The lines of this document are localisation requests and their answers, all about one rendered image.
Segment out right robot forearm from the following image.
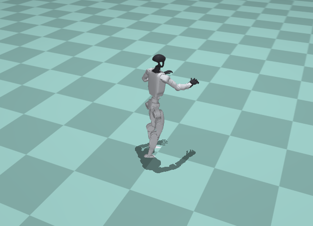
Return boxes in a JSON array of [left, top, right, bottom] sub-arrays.
[[178, 82, 192, 90]]

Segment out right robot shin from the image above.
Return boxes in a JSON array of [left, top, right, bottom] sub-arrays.
[[148, 134, 159, 157]]

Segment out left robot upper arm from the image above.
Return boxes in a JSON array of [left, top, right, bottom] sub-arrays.
[[142, 68, 152, 82]]

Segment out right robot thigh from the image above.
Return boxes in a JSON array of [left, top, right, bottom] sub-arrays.
[[150, 107, 164, 137]]

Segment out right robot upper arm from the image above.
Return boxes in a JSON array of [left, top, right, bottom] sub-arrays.
[[160, 74, 181, 91]]

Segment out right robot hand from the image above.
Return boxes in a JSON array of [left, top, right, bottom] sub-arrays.
[[190, 78, 199, 87]]

